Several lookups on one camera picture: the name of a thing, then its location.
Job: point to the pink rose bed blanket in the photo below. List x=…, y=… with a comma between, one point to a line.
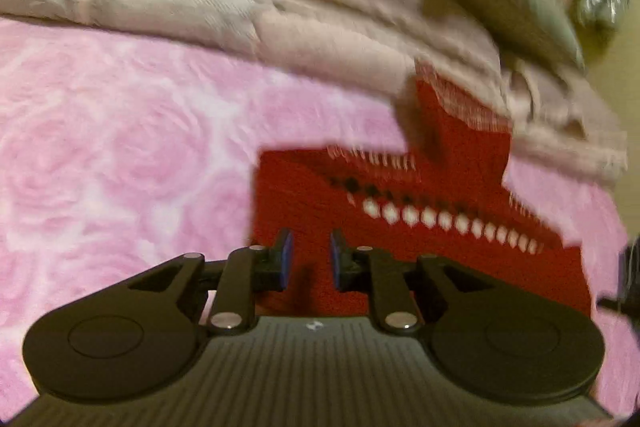
x=118, y=152

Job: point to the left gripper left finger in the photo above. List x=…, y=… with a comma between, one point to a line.
x=248, y=271

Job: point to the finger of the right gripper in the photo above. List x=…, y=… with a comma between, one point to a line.
x=626, y=301

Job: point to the red patterned knit sweater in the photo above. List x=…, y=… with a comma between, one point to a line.
x=446, y=198

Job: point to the grey pink folded duvet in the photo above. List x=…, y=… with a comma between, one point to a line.
x=557, y=117

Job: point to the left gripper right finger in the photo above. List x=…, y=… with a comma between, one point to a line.
x=377, y=274

